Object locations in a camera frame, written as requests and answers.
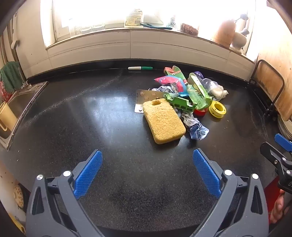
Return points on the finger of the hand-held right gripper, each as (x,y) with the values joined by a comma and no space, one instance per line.
(284,142)
(271,153)

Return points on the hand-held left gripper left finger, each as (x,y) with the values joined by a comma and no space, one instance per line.
(89,173)

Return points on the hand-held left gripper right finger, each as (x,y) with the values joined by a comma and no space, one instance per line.
(206,173)

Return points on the blue white paper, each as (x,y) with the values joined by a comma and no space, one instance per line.
(197,130)

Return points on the white foam piece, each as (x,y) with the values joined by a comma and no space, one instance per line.
(219,93)

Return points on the person's right hand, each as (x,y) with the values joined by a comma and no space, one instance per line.
(277,209)

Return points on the stack of plates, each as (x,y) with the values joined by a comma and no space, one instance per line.
(284,127)

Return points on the red fabric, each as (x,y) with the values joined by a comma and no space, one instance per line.
(272,189)

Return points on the wooden cutting board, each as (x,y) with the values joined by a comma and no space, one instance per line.
(285,102)

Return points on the red lid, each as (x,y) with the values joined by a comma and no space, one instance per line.
(200,112)

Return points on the yellow tape spool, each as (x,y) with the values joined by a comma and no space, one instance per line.
(217,109)

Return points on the yellow sponge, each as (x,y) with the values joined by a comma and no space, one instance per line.
(164,123)

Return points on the round speckled object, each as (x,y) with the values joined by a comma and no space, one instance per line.
(19,196)

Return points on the green plastic tray piece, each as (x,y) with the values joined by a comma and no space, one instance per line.
(180,102)

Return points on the green carton box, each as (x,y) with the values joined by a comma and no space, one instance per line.
(198,95)

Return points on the clear plastic bottle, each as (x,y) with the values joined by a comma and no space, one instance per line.
(208,84)

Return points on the steel sink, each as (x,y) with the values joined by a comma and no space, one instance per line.
(20,102)

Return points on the purple packet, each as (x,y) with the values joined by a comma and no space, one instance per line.
(198,75)

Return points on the yellow cup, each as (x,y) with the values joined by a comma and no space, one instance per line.
(6,118)

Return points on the pink and blue wrapper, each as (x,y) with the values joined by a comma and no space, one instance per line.
(171,81)

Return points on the red and green wrapper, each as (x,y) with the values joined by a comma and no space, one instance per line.
(174,73)

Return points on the white vase with flowers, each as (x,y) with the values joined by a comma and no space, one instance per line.
(239,39)

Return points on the green and white marker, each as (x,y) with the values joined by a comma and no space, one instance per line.
(141,68)

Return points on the red patterned cloth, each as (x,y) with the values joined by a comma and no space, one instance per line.
(3,91)

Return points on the terracotta vase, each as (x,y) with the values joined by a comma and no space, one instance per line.
(223,33)

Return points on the green knit cloth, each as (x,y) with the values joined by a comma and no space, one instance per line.
(10,74)

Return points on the brown block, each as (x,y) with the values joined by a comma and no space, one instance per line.
(188,29)

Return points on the pale carton box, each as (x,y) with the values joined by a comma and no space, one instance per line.
(134,19)

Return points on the metal bracket plate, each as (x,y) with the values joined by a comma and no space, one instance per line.
(146,95)

